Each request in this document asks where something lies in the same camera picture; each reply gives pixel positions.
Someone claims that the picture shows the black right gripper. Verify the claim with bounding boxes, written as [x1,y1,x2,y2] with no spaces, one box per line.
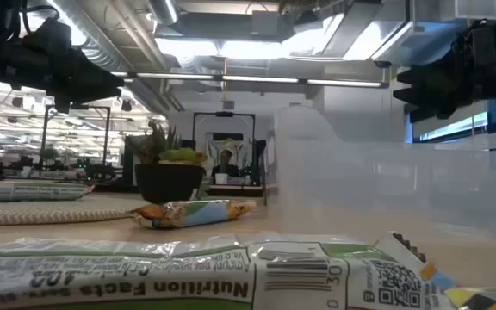
[393,29,496,124]

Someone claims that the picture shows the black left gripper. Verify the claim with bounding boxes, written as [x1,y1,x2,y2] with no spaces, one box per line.
[0,38,125,115]

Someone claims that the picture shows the red Chewy granola bar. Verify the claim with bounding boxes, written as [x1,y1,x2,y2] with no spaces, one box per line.
[0,179,96,204]

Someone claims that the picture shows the green orange granola bar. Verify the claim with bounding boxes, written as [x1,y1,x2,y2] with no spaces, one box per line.
[133,198,258,231]

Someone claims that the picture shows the white granola bar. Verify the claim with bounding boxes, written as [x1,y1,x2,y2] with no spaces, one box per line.
[0,232,459,310]

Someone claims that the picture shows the clear plastic container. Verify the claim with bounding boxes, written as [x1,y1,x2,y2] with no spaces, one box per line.
[273,105,496,243]

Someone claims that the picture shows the succulent plant in black pot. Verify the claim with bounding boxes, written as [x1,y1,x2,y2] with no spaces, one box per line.
[126,120,208,205]

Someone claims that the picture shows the person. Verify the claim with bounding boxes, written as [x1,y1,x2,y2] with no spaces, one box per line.
[210,147,241,180]

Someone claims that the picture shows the long ceiling light bar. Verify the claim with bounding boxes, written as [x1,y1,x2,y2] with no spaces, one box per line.
[109,70,391,90]

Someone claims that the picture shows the black metal gantry frame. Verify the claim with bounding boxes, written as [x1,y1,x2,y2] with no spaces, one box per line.
[192,111,258,187]
[40,103,113,171]

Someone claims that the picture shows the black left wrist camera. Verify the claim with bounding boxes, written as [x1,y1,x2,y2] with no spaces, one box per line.
[22,16,74,50]

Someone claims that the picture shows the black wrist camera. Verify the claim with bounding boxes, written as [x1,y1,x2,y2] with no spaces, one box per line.
[22,16,74,50]
[462,19,496,62]

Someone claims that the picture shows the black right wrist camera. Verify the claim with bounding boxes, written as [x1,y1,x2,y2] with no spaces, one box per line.
[462,19,496,62]

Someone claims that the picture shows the silver ventilation duct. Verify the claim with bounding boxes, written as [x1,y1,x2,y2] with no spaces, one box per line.
[146,0,181,27]

